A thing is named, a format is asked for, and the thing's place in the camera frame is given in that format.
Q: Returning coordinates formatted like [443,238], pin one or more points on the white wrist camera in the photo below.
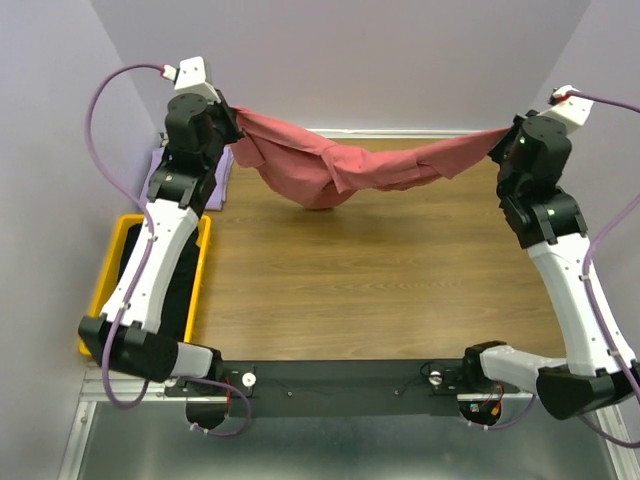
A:
[570,109]
[189,77]

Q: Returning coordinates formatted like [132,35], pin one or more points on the aluminium front rail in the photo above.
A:
[126,388]

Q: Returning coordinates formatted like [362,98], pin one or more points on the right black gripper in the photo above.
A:
[496,150]

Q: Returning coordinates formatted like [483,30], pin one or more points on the black t shirt in bin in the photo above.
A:
[177,299]

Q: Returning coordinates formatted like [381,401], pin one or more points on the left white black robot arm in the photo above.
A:
[126,336]

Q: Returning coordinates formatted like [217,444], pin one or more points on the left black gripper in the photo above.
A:
[233,129]

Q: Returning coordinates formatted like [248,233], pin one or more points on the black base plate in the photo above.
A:
[331,389]

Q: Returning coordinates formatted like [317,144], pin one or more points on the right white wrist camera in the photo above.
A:
[570,109]

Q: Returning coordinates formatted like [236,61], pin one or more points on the red t shirt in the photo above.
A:
[319,173]

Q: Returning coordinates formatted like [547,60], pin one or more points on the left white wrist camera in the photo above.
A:
[189,77]

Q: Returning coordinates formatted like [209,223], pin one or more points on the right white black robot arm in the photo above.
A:
[599,368]

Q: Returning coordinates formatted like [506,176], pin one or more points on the folded purple t shirt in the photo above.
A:
[218,198]

